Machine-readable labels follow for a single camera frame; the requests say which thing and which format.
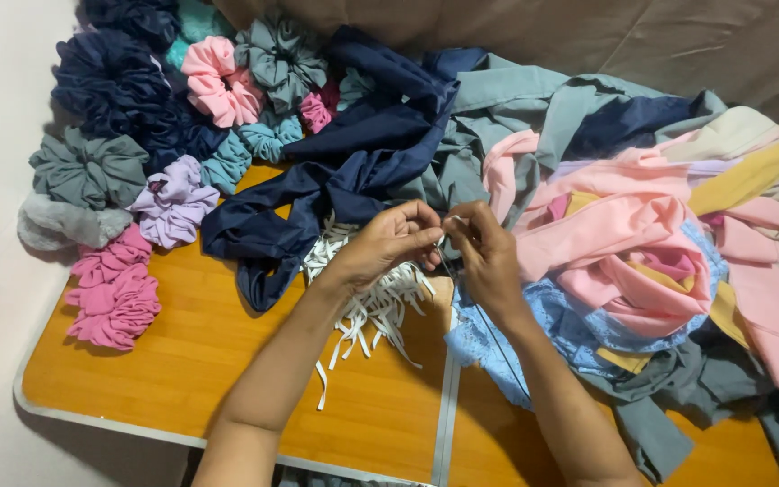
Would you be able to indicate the person's right hand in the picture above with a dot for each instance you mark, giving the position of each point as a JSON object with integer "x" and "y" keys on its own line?
{"x": 494, "y": 270}

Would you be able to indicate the person's left hand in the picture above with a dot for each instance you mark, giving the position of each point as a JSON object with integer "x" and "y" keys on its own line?
{"x": 379, "y": 247}

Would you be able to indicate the single white elastic strip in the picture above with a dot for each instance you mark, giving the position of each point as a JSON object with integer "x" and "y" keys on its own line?
{"x": 458, "y": 218}

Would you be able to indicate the pile of white elastic pieces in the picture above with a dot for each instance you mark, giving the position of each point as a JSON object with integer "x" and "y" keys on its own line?
{"x": 379, "y": 301}

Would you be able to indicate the large navy fabric piece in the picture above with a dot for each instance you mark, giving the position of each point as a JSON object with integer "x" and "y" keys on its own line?
{"x": 362, "y": 155}

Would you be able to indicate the light blue lace fabric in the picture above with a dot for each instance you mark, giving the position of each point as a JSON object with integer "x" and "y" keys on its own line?
{"x": 565, "y": 331}

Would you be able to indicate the light pink fabric piece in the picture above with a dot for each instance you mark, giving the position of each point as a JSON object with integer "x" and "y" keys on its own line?
{"x": 612, "y": 223}

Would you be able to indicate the magenta scrunchie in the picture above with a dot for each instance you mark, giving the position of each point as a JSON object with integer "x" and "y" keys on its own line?
{"x": 317, "y": 108}

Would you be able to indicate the teal blue scrunchie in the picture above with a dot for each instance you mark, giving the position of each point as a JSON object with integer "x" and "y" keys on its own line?
{"x": 271, "y": 139}
{"x": 227, "y": 166}

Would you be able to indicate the grey-blue fabric piece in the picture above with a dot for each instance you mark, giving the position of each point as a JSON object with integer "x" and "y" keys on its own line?
{"x": 497, "y": 115}

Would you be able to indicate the small grey-blue scrunchie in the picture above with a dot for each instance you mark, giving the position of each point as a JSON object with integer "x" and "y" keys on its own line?
{"x": 355, "y": 89}

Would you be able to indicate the magenta fabric piece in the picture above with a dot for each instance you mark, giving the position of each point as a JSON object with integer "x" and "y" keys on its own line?
{"x": 670, "y": 262}

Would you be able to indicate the small navy fabric piece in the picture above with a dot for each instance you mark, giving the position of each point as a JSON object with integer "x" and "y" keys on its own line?
{"x": 626, "y": 122}

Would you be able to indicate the lavender scrunchie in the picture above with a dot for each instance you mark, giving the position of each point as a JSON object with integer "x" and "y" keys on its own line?
{"x": 173, "y": 203}

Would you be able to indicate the medium navy scrunchie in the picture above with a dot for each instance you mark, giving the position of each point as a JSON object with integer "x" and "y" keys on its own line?
{"x": 179, "y": 135}

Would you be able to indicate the light pink scrunchie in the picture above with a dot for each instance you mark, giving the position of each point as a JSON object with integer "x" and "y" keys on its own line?
{"x": 217, "y": 84}

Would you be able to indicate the dark grey fabric piece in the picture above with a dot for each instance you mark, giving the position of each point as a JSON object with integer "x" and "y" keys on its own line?
{"x": 694, "y": 392}

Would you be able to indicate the lavender fabric strip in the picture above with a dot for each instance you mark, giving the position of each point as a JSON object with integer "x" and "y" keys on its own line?
{"x": 714, "y": 167}

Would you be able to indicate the brown cloth sheet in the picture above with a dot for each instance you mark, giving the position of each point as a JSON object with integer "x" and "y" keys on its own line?
{"x": 565, "y": 34}

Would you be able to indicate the yellow fabric piece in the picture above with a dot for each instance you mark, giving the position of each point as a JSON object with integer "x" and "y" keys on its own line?
{"x": 744, "y": 179}

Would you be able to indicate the rose pink scrunchie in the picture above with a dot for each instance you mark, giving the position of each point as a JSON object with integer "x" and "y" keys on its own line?
{"x": 112, "y": 260}
{"x": 115, "y": 308}

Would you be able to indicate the cream fabric piece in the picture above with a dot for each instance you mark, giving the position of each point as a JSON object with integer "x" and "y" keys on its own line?
{"x": 727, "y": 135}

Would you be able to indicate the mint teal scrunchie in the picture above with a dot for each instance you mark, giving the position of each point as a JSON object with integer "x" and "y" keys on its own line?
{"x": 196, "y": 24}

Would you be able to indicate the large grey-green scrunchie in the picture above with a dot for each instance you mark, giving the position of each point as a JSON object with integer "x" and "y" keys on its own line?
{"x": 88, "y": 169}

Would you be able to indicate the light grey fuzzy scrunchie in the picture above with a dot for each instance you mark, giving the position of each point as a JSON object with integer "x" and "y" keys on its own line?
{"x": 68, "y": 223}

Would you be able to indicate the large navy scrunchie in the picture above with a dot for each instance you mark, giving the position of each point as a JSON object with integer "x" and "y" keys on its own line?
{"x": 108, "y": 84}

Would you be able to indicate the small navy scrunchie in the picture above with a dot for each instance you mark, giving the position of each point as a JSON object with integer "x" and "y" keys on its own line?
{"x": 132, "y": 17}

